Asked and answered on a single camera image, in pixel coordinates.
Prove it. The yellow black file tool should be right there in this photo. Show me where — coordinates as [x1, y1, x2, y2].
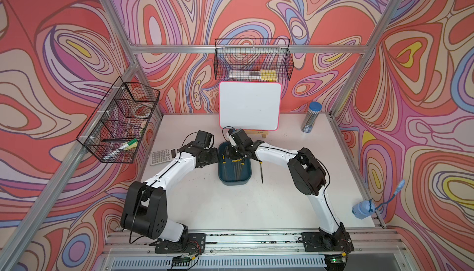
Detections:
[234, 160, 241, 182]
[238, 159, 245, 181]
[259, 161, 264, 184]

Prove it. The teal plastic storage box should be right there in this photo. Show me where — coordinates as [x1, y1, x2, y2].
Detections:
[218, 142, 252, 186]

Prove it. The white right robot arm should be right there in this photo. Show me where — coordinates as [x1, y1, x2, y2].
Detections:
[230, 140, 353, 252]

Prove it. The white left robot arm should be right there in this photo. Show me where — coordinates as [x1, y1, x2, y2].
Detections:
[120, 143, 218, 243]

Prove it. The yellow box in basket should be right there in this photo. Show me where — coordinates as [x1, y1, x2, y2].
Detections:
[260, 69, 278, 83]

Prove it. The wooden easel stand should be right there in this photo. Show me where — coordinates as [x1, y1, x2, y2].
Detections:
[246, 130, 269, 138]

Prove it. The pink framed whiteboard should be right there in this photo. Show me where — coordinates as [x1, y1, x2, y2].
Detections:
[219, 82, 281, 131]

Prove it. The white calculator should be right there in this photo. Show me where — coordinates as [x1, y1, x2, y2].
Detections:
[149, 149, 177, 166]

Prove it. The green white marker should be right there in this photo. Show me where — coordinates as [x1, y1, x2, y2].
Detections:
[103, 138, 138, 162]

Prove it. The clear pencil tube blue label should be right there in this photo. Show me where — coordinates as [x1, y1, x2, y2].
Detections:
[301, 102, 322, 133]

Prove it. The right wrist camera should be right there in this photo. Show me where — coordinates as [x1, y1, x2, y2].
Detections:
[227, 128, 253, 147]

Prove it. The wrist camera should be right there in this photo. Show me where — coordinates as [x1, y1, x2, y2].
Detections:
[193, 130, 214, 149]
[227, 128, 253, 147]

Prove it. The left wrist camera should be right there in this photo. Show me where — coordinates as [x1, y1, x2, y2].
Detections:
[193, 130, 214, 149]

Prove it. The black wire basket back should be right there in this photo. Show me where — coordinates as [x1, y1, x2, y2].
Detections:
[214, 37, 295, 84]

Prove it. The black wire basket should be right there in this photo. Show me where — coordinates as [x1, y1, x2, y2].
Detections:
[214, 37, 295, 84]
[76, 77, 160, 164]

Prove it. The black wire basket left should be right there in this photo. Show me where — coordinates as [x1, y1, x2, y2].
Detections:
[76, 77, 160, 164]

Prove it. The aluminium frame back bar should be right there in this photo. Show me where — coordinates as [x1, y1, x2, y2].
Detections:
[130, 44, 369, 54]

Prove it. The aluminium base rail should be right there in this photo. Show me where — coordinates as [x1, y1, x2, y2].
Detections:
[92, 228, 419, 271]

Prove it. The aluminium frame post left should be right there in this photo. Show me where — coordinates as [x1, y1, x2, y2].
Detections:
[86, 0, 164, 118]

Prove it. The aluminium frame post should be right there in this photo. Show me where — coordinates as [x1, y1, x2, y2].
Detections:
[86, 0, 164, 118]
[330, 0, 403, 117]

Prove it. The aluminium frame post right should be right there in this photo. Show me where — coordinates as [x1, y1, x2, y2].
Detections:
[330, 0, 403, 117]

